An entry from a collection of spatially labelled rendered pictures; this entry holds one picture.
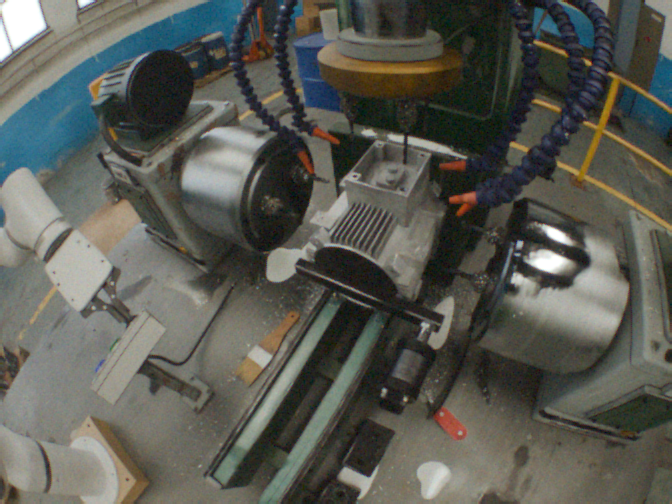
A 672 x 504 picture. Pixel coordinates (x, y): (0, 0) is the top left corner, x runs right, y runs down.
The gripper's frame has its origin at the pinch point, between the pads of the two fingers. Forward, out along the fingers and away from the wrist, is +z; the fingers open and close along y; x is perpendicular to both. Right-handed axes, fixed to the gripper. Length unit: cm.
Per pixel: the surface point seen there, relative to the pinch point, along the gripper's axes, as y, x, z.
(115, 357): -6.1, -3.5, 3.5
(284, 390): 6.7, -8.6, 28.9
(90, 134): 131, 457, -251
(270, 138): 38.4, -10.2, -1.5
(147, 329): 1.1, -3.5, 5.1
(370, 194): 34.7, -24.1, 14.4
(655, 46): 529, -241, 154
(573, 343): 25, -49, 39
